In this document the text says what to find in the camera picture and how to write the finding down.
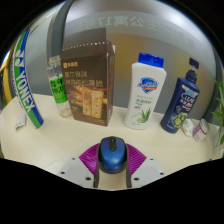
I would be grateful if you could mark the crumpled white wrapper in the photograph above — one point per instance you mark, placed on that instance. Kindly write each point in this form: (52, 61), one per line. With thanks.
(188, 127)

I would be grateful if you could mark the green potted plant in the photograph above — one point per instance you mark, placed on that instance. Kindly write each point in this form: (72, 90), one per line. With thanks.
(220, 113)

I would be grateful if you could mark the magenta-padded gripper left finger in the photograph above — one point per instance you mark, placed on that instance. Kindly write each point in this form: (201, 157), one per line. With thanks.
(89, 160)

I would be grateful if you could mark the brown cracker box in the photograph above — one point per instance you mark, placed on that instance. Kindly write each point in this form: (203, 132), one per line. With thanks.
(88, 83)

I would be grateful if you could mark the dark blue pump bottle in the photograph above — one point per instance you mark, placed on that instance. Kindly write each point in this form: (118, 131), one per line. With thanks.
(180, 103)

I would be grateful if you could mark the white bottle with blue cap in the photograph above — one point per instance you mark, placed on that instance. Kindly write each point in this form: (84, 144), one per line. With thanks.
(145, 93)

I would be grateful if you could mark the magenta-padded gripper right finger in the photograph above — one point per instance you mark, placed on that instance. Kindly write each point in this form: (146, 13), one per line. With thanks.
(136, 160)

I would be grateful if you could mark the blue computer mouse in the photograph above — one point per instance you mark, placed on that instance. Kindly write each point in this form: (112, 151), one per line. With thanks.
(112, 155)

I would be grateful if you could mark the white green shuttlecock tube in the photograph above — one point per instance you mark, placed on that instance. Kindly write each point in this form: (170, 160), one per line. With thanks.
(26, 86)

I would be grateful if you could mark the small white packet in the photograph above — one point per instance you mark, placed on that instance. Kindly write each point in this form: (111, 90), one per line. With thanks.
(20, 120)

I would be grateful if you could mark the clear bottle with green label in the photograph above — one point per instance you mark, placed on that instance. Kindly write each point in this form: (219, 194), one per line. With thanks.
(59, 90)

